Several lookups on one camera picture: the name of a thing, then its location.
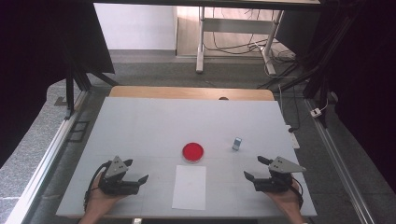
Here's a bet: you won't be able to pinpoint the right hand-held gripper black cable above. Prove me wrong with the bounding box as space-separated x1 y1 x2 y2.
290 176 304 210

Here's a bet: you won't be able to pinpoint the white desk frame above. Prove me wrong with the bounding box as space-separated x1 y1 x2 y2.
194 6 285 77

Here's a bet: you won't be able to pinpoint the black metal stand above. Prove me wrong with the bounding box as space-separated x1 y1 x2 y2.
62 59 120 121
257 8 332 129

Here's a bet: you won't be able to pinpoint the wooden table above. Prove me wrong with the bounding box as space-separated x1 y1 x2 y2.
108 85 276 102

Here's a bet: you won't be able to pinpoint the white paper sheet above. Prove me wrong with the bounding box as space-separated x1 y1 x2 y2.
171 164 207 211

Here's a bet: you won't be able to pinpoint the black cables under desk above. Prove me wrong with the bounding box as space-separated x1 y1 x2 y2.
204 7 297 64

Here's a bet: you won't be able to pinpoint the aluminium floor rail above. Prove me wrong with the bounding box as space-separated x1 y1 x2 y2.
304 98 376 224
5 90 91 224

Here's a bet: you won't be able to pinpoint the person's left hand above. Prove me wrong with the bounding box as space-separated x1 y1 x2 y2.
84 172 126 217

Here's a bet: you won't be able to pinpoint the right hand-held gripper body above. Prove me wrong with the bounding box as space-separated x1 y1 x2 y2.
252 156 307 193

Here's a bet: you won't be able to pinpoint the small white plug adapter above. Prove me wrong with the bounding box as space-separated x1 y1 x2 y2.
309 106 323 119

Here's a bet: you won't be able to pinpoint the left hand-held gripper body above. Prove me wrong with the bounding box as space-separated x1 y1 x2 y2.
98 155 141 197

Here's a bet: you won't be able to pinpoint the person's right hand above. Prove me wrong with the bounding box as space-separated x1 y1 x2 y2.
263 179 304 217

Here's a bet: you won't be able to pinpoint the black curtain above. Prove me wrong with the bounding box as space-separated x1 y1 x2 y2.
0 0 116 169
275 0 396 194

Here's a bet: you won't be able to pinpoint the white board table cover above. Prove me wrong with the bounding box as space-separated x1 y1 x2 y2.
55 96 318 218

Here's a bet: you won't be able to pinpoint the round red ink pad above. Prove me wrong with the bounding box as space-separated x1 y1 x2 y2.
181 142 205 163

